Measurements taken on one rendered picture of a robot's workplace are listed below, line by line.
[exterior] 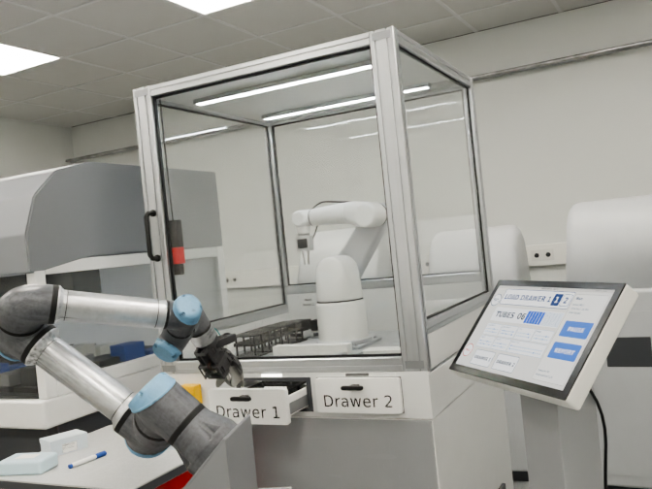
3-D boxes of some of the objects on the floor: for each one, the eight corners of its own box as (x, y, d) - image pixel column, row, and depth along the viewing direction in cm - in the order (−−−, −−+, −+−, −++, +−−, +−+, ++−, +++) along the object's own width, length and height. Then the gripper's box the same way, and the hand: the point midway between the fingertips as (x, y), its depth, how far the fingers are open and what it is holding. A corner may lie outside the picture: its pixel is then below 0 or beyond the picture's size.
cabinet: (463, 685, 210) (436, 419, 210) (186, 632, 256) (164, 413, 256) (523, 547, 296) (504, 358, 296) (308, 526, 341) (291, 362, 341)
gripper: (182, 352, 203) (213, 402, 214) (213, 351, 198) (244, 402, 209) (195, 332, 210) (225, 380, 221) (226, 330, 205) (254, 380, 216)
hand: (236, 381), depth 216 cm, fingers open, 3 cm apart
